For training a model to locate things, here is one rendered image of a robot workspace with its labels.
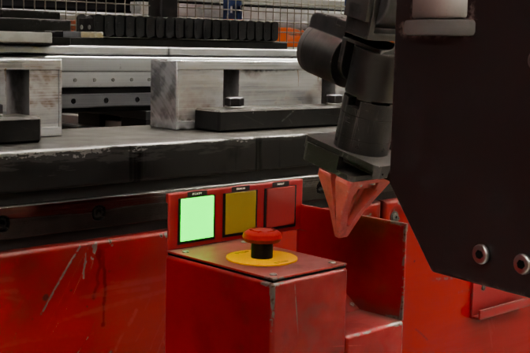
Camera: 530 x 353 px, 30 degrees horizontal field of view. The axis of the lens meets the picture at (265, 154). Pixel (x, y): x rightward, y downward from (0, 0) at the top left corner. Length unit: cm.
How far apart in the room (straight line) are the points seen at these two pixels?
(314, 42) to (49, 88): 36
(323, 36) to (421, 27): 56
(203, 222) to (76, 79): 57
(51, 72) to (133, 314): 31
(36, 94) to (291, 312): 46
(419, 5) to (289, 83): 100
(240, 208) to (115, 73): 58
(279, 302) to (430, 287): 69
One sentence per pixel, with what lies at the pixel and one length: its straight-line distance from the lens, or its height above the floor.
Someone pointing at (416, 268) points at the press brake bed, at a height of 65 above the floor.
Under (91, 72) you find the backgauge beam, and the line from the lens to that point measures 158.
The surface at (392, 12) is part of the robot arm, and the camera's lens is 96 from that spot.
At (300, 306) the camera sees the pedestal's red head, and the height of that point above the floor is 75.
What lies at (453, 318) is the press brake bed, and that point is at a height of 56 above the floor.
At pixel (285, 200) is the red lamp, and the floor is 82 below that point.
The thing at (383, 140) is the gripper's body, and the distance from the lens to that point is 100.
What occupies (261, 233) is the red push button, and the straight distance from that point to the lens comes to 98.
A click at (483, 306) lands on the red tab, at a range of 172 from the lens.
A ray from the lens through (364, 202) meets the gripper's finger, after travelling 104.
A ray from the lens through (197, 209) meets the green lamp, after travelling 104.
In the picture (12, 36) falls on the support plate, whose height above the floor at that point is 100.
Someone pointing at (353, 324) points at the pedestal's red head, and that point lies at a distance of 105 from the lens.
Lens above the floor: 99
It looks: 6 degrees down
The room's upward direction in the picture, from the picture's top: 1 degrees clockwise
